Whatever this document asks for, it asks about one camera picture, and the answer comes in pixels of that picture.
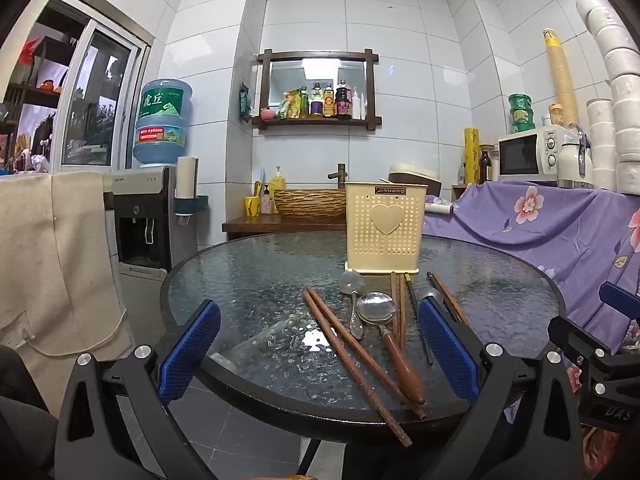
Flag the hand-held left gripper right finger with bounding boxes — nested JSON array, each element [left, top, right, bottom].
[[417, 297, 584, 480]]

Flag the grey water dispenser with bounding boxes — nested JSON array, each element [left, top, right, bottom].
[[111, 164, 177, 348]]

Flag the yellow green snack packet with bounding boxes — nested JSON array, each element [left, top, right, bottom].
[[278, 90, 300, 120]]

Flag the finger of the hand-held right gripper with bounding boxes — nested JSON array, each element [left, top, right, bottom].
[[599, 281, 640, 322], [547, 314, 640, 362]]

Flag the small metal spoon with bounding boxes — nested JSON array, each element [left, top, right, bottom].
[[338, 268, 367, 340]]

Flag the aluminium sliding window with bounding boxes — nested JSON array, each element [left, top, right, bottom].
[[47, 0, 153, 173]]

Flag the cream plastic utensil holder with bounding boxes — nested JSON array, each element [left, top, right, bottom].
[[344, 182, 429, 274]]

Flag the woven pattern basin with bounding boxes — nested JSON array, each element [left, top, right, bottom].
[[273, 188, 348, 220]]

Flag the dark cloth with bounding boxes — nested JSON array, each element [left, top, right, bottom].
[[0, 345, 66, 480]]

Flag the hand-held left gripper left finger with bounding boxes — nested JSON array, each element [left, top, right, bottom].
[[52, 299, 222, 480]]

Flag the brown wooden chopstick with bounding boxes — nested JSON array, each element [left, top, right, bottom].
[[430, 271, 472, 328], [306, 286, 427, 421], [398, 272, 407, 354], [390, 271, 400, 342], [302, 291, 413, 448]]

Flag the brown white rice cooker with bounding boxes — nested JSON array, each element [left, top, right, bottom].
[[387, 162, 442, 199]]

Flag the white electric kettle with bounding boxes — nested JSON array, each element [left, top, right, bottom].
[[556, 130, 595, 190]]

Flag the metal spoon with wooden handle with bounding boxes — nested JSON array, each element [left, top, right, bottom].
[[356, 291, 427, 406], [416, 285, 445, 307]]

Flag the dark wooden counter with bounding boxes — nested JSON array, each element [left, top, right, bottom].
[[222, 214, 351, 242]]

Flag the white microwave oven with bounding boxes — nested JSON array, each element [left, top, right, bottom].
[[497, 127, 576, 182]]

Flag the yellow wrap roll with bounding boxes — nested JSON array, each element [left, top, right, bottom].
[[463, 127, 481, 186]]

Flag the stack of yellow paper cups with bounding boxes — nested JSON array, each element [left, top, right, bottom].
[[542, 27, 579, 129]]

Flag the dark soy sauce bottle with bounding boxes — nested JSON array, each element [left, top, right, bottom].
[[334, 79, 353, 120]]

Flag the blue water jug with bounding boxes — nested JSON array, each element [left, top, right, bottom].
[[132, 78, 194, 169]]

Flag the beige cloth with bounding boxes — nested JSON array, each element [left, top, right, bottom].
[[0, 172, 134, 411]]

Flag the wooden framed mirror shelf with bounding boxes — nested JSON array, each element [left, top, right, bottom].
[[256, 48, 384, 131]]

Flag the white cup dispenser tube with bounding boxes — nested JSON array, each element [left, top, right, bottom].
[[173, 156, 209, 227]]

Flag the dark storage shelf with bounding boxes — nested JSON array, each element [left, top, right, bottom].
[[0, 7, 76, 173]]

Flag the brown glass bottle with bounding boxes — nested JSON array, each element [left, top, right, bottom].
[[478, 145, 494, 185]]

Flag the purple floral cloth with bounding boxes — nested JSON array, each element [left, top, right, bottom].
[[422, 180, 640, 466]]

